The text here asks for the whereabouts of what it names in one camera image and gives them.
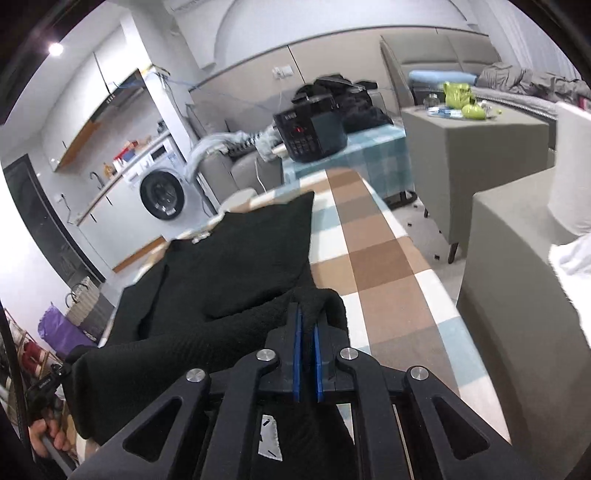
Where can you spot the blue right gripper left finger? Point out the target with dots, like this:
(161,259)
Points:
(292,354)

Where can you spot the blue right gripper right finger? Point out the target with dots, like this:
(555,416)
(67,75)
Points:
(327,346)

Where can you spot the black knit sweater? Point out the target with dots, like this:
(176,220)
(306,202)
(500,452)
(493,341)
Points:
(206,304)

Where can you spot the pile of black clothes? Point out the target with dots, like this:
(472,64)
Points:
(355,106)

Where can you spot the person left hand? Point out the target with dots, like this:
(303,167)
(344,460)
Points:
(47,427)

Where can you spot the purple paper bag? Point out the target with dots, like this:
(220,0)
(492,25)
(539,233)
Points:
(60,334)

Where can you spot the checkered table cloth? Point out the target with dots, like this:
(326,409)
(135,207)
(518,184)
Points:
(397,309)

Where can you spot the woven laundry basket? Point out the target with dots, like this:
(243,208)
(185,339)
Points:
(88,309)

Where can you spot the white round stool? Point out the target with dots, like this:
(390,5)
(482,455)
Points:
(238,199)

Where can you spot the white kitchen cabinet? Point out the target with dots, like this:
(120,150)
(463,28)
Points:
(118,226)

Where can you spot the small teal checkered table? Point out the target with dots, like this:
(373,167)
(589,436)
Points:
(380,155)

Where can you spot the grey near cabinet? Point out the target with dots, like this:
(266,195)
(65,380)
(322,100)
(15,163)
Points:
(524,326)

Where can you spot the grey sofa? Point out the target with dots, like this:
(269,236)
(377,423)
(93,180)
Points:
(224,159)

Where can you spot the black electric pressure cooker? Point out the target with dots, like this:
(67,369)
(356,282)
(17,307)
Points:
(312,129)

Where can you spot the grey bedside cabinet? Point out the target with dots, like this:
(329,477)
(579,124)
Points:
(453,159)

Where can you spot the white washing machine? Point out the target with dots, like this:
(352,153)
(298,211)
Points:
(169,202)

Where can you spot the white cloth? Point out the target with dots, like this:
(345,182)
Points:
(571,264)

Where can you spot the white paper towel roll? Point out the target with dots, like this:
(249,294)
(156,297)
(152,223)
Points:
(569,200)

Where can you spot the green plush toy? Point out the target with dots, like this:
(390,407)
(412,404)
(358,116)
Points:
(459,96)

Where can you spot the blue pillow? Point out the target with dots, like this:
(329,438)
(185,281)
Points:
(438,78)

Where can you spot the grey bed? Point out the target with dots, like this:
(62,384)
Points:
(527,90)

